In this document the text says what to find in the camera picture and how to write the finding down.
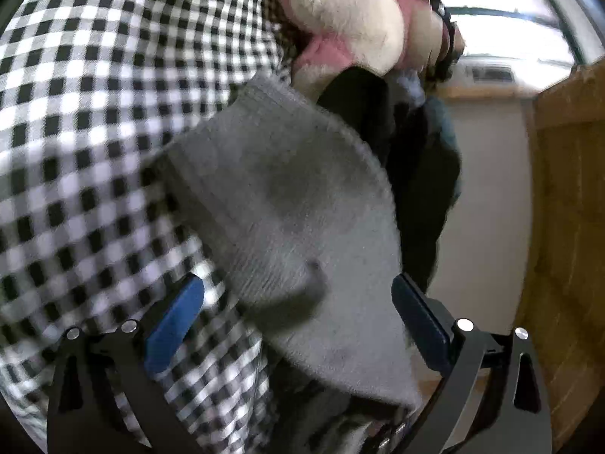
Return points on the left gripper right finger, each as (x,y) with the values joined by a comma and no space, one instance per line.
(513,415)

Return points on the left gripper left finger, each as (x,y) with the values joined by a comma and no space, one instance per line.
(105,397)

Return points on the grey knit sweater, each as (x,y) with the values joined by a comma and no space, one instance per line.
(299,215)

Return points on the black clothing pile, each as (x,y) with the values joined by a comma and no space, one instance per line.
(411,134)

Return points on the black white checkered bedsheet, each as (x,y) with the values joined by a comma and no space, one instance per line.
(91,91)

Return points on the pink white plush toy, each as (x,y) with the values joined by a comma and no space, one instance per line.
(377,35)

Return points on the wooden bed frame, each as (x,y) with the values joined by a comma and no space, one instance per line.
(562,302)

